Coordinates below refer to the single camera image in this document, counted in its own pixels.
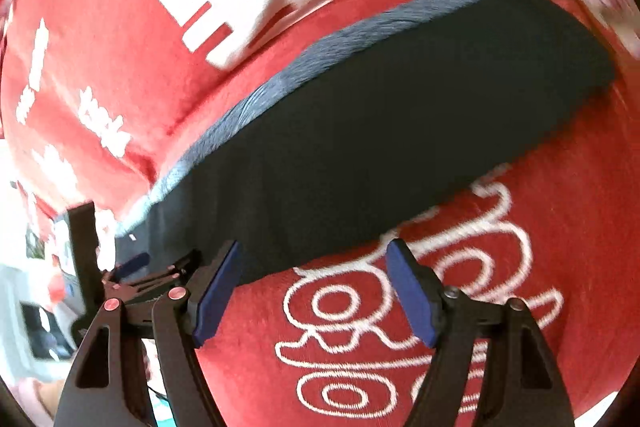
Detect black pants blue patterned waistband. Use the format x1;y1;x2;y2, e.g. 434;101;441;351
115;0;615;283

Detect black television screen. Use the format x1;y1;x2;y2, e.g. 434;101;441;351
21;303;75;362

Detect red blanket white characters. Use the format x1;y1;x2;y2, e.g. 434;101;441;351
1;0;639;426

